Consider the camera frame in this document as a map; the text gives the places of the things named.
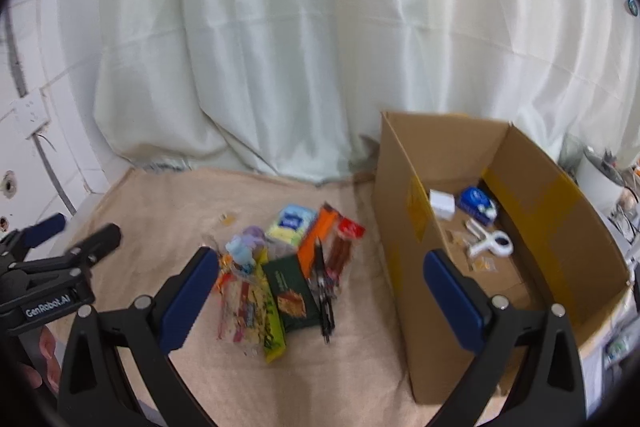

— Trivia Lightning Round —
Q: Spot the blue knitted keychain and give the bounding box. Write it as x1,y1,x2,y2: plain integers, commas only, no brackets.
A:
226,235,256,274

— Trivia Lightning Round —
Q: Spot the purple keychain toy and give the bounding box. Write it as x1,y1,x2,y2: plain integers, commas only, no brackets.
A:
241,225,266,251

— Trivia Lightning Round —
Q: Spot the yellow green snack packet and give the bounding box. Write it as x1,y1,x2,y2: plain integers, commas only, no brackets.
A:
255,247,286,363

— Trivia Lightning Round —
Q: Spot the tissue pack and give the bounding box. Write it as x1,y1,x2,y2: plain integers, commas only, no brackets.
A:
266,205,317,248

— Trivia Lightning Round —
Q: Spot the green cracker packet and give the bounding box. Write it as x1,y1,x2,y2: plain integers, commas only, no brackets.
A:
262,255,320,333

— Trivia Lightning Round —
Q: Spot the orange snack bar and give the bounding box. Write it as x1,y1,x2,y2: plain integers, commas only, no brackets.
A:
297,202,341,279

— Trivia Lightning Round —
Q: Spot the black pen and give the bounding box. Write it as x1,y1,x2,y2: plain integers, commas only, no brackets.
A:
314,237,335,343

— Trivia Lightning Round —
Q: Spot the red sausage snack pack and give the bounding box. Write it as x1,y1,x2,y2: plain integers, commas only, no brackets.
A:
324,216,366,294

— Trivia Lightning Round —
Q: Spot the person's left hand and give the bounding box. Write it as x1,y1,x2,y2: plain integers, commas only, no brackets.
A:
18,326,62,397

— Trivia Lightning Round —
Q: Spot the cardboard box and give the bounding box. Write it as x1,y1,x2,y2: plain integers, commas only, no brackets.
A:
373,112,630,405

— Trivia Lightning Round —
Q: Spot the clear candy packet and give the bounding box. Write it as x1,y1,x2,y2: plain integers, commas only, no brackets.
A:
214,254,265,355

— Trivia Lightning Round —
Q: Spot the white plastic clip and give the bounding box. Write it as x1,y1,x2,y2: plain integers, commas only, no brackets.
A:
465,219,513,259

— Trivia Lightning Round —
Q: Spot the blue tape dispenser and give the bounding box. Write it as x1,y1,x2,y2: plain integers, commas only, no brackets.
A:
456,186,498,227

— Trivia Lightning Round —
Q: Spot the white charger block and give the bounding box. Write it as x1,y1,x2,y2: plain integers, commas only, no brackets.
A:
428,190,456,221

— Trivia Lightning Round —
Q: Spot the white rice cooker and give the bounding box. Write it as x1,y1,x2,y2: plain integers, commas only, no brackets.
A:
575,147,625,215

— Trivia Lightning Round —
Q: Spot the white curtain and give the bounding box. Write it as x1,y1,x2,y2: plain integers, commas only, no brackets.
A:
61,0,639,180

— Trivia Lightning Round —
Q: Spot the teal curtain pin badge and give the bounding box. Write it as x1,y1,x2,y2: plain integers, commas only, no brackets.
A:
626,0,640,17

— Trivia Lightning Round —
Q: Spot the wall power socket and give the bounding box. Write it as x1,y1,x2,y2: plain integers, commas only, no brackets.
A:
11,90,50,139

